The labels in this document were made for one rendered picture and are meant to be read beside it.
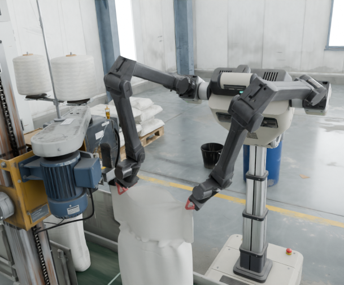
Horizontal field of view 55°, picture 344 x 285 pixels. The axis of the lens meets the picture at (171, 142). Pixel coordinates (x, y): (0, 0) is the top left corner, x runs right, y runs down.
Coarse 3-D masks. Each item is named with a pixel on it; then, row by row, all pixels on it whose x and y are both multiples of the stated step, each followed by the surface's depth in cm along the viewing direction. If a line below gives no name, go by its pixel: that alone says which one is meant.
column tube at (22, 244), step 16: (0, 48) 119; (0, 112) 123; (16, 112) 128; (0, 128) 124; (16, 128) 129; (0, 144) 124; (0, 176) 130; (16, 240) 141; (32, 240) 144; (16, 256) 146; (32, 256) 145; (48, 256) 152; (32, 272) 146; (48, 272) 154
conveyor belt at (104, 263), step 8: (88, 248) 221; (96, 248) 221; (104, 248) 220; (96, 256) 213; (104, 256) 213; (112, 256) 212; (96, 264) 206; (104, 264) 206; (112, 264) 205; (80, 272) 200; (88, 272) 200; (96, 272) 200; (104, 272) 199; (112, 272) 199; (80, 280) 194; (88, 280) 194; (96, 280) 193; (104, 280) 193; (112, 280) 193; (120, 280) 192
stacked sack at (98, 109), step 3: (96, 105) 497; (99, 105) 491; (102, 105) 490; (108, 105) 487; (111, 105) 486; (90, 108) 483; (93, 108) 476; (96, 108) 474; (99, 108) 473; (102, 108) 472; (111, 108) 477; (90, 111) 460; (93, 111) 460; (96, 111) 460; (99, 111) 461; (102, 111) 462; (93, 114) 452
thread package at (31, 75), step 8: (24, 56) 136; (32, 56) 136; (40, 56) 138; (16, 64) 134; (24, 64) 133; (32, 64) 134; (40, 64) 137; (16, 72) 136; (24, 72) 134; (32, 72) 135; (40, 72) 137; (48, 72) 142; (16, 80) 137; (24, 80) 135; (32, 80) 136; (40, 80) 138; (48, 80) 141; (24, 88) 136; (32, 88) 137; (40, 88) 138; (48, 88) 141
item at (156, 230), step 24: (144, 192) 164; (168, 192) 156; (120, 216) 170; (144, 216) 150; (168, 216) 149; (192, 216) 146; (120, 240) 166; (144, 240) 154; (168, 240) 154; (192, 240) 151; (120, 264) 173; (144, 264) 160; (168, 264) 154; (192, 264) 164
